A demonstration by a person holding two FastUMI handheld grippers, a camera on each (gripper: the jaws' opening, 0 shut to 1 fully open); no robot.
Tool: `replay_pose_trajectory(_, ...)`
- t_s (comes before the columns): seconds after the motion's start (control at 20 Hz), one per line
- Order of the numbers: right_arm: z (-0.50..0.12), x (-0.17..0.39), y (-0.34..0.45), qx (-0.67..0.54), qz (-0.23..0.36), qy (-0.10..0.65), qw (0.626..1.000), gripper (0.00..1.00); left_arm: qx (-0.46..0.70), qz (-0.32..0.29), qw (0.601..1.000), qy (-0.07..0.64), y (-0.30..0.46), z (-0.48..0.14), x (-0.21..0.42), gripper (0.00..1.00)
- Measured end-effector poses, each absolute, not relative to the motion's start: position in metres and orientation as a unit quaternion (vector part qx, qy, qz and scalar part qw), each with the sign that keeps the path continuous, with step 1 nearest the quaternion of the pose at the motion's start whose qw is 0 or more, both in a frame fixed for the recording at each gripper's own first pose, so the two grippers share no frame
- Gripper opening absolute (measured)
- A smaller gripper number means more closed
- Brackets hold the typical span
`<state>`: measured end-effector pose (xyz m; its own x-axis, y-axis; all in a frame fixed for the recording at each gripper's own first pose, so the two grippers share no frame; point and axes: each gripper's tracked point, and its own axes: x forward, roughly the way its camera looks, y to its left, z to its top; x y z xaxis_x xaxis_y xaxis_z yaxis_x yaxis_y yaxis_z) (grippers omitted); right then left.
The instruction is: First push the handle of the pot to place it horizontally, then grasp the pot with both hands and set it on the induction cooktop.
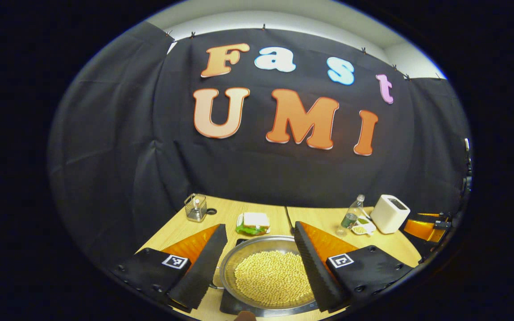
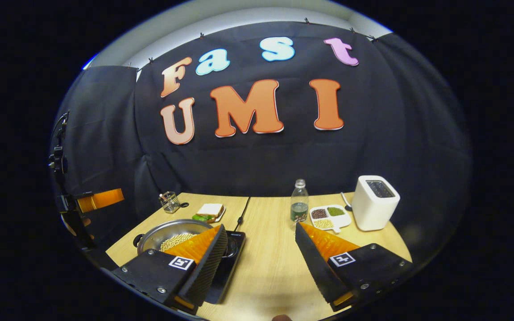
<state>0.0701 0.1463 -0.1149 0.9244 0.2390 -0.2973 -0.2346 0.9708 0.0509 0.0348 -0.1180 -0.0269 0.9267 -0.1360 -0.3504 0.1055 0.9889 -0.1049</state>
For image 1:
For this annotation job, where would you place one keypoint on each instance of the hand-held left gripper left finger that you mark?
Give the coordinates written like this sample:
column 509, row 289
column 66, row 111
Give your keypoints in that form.
column 203, row 272

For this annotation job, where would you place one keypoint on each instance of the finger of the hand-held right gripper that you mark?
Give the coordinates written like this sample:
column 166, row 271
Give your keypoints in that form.
column 420, row 229

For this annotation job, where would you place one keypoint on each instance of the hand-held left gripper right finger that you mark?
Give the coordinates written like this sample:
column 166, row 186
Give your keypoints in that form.
column 312, row 267

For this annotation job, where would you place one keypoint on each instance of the black induction cooktop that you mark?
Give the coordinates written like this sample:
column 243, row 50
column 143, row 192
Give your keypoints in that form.
column 232, row 307

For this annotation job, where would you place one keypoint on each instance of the white toaster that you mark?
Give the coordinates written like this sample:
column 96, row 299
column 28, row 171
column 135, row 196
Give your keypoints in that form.
column 388, row 216

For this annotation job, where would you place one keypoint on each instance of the heap of yellow soybeans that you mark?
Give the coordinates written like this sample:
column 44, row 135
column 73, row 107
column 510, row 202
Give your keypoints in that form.
column 270, row 278

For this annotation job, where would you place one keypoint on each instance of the white divided plate of beans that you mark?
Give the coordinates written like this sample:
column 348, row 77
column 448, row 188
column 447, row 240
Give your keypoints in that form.
column 360, row 229

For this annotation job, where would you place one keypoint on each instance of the clear glass utensil holder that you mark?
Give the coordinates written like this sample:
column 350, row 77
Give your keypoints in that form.
column 196, row 211

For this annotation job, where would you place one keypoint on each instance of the black round table grommet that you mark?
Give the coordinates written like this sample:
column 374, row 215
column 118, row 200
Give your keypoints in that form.
column 211, row 211

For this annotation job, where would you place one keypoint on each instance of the clear plastic water bottle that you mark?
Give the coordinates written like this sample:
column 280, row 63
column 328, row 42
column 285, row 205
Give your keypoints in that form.
column 350, row 218

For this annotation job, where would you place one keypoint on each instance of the small white plate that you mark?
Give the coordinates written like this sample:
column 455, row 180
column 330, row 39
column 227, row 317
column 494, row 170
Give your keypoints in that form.
column 239, row 219

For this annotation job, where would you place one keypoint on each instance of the black backdrop cloth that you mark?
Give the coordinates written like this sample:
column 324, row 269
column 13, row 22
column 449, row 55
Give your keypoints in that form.
column 261, row 178

